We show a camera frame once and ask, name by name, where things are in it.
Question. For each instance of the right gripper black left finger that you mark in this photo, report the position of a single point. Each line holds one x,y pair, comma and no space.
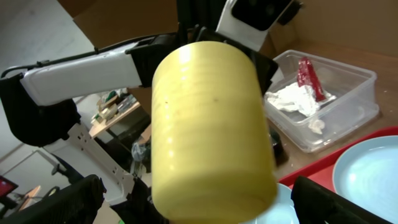
75,204

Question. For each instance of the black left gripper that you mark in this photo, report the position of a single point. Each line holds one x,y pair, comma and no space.
265,67

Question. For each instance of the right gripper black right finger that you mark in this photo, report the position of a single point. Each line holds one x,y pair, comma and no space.
315,204

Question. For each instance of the light blue bowl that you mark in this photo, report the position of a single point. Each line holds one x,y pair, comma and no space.
281,212

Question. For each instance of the red snack wrapper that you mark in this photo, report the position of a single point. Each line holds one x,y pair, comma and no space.
307,76

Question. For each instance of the white tissue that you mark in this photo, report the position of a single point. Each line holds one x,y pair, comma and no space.
298,103

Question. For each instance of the yellow cup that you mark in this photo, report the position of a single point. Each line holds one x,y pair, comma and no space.
211,157

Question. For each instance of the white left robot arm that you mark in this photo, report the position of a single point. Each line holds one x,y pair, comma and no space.
38,101

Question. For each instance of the red plastic tray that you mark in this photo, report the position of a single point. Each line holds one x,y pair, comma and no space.
321,170

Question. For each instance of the clear plastic bin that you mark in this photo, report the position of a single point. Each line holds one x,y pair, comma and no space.
354,105

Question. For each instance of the black tray bin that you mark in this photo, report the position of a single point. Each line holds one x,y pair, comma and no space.
280,155

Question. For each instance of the light blue plate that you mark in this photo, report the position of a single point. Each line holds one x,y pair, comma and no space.
366,174

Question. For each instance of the cluttered wooden desk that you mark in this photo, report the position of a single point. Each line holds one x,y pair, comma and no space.
112,107

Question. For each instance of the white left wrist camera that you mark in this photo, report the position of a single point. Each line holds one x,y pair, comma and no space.
249,21

